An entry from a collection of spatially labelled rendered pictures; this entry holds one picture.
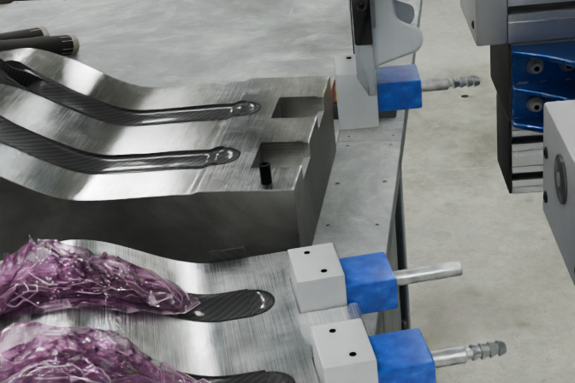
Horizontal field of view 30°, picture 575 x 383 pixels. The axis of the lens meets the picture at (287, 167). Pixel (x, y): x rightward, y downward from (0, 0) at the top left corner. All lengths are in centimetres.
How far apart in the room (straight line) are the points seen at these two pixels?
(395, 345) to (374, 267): 10
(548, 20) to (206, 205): 43
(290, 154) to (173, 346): 29
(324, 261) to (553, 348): 143
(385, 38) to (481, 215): 177
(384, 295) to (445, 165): 211
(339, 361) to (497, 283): 171
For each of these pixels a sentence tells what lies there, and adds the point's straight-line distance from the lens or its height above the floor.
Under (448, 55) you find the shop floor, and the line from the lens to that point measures 368.
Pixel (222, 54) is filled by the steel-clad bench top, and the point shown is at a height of 80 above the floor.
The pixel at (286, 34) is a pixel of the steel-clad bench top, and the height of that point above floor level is 80.
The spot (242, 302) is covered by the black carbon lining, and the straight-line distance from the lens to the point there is 84.
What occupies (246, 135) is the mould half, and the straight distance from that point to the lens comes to 102.
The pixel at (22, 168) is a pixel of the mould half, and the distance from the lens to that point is 100.
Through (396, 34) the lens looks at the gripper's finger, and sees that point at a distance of 93.
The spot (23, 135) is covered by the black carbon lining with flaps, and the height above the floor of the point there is 91.
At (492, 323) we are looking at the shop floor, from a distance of 229.
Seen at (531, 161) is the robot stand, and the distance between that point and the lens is 122.
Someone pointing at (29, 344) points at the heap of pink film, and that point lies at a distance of 72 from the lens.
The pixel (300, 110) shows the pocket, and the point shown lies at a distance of 110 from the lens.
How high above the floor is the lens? 131
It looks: 26 degrees down
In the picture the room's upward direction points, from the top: 6 degrees counter-clockwise
